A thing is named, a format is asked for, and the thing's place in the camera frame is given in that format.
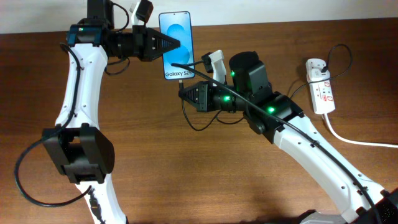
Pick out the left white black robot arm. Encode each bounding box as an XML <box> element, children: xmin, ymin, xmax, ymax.
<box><xmin>44</xmin><ymin>1</ymin><xmax>180</xmax><ymax>223</ymax></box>

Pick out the blue Galaxy smartphone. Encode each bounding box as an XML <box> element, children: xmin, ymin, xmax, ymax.
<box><xmin>158</xmin><ymin>11</ymin><xmax>196</xmax><ymax>81</ymax></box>

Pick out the white power strip cord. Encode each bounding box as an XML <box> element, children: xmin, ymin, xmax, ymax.
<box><xmin>322</xmin><ymin>113</ymin><xmax>398</xmax><ymax>149</ymax></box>

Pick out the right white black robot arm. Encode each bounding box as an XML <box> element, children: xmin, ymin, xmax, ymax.
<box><xmin>178</xmin><ymin>52</ymin><xmax>397</xmax><ymax>223</ymax></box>

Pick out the black charging cable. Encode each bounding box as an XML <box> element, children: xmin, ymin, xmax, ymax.
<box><xmin>178</xmin><ymin>43</ymin><xmax>353</xmax><ymax>132</ymax></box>

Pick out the white power strip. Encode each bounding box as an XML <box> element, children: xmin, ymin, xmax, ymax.
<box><xmin>305</xmin><ymin>58</ymin><xmax>335</xmax><ymax>114</ymax></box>

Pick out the white charger plug adapter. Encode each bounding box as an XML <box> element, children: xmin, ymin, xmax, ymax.
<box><xmin>307</xmin><ymin>68</ymin><xmax>330</xmax><ymax>83</ymax></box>

